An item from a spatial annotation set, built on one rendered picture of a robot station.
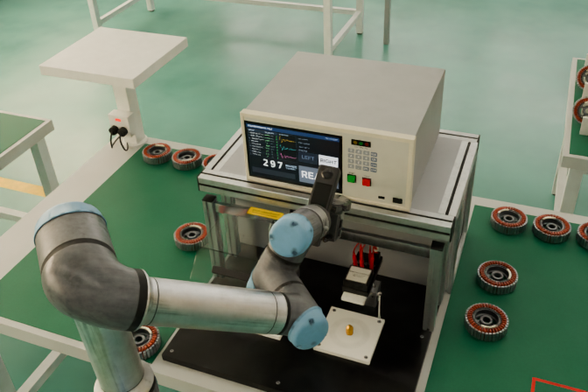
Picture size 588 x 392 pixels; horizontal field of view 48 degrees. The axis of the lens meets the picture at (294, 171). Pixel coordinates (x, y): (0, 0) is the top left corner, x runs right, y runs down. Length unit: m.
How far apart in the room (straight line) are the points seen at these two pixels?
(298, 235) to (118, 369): 0.41
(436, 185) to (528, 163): 2.25
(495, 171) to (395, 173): 2.28
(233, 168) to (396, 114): 0.48
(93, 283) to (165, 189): 1.41
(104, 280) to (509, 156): 3.21
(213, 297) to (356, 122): 0.66
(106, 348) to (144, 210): 1.12
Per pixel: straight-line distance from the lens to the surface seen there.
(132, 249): 2.15
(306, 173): 1.64
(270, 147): 1.64
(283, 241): 1.21
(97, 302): 1.01
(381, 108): 1.63
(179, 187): 2.38
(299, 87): 1.73
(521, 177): 3.80
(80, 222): 1.09
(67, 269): 1.02
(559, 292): 2.02
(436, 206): 1.64
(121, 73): 2.19
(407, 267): 1.90
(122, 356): 1.27
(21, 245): 2.31
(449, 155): 1.84
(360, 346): 1.74
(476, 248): 2.10
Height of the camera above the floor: 2.10
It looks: 34 degrees down
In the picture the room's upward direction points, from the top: 3 degrees counter-clockwise
